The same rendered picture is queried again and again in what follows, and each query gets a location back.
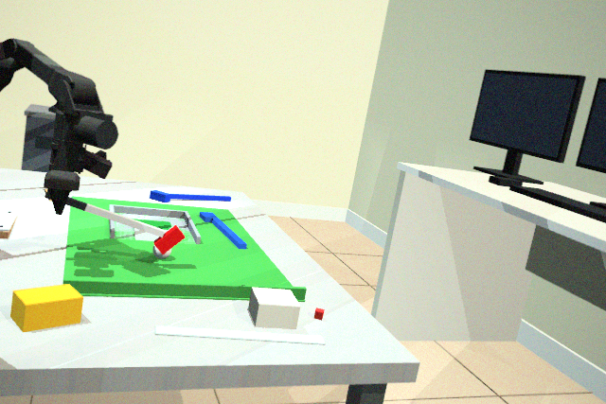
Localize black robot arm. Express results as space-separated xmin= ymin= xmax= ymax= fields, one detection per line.
xmin=0 ymin=38 xmax=119 ymax=179

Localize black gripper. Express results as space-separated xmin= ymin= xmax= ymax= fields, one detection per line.
xmin=44 ymin=137 xmax=83 ymax=215

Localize yellow rectangular block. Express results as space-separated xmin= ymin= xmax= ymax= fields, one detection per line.
xmin=10 ymin=284 xmax=83 ymax=332

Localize white golf ball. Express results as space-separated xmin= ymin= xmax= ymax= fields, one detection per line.
xmin=153 ymin=245 xmax=172 ymax=258

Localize green flat mat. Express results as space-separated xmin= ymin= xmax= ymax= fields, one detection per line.
xmin=63 ymin=196 xmax=293 ymax=287

